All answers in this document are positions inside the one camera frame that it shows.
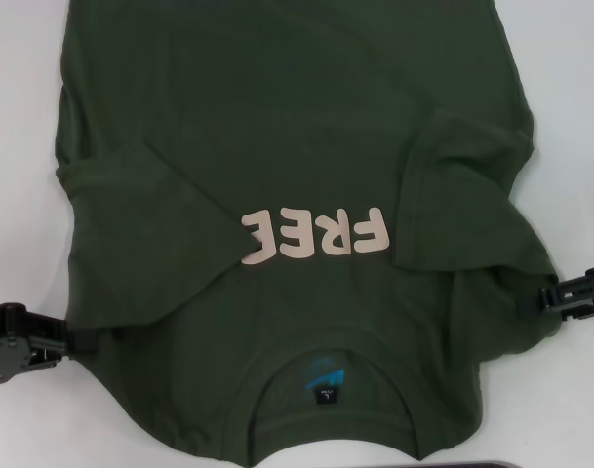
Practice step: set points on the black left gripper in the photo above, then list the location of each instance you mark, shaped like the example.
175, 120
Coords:
9, 343

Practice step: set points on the dark robot torso edge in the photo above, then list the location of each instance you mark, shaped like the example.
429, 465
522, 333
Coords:
384, 465

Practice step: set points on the dark green FREE! t-shirt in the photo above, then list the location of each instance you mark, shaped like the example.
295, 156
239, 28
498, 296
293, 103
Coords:
301, 146

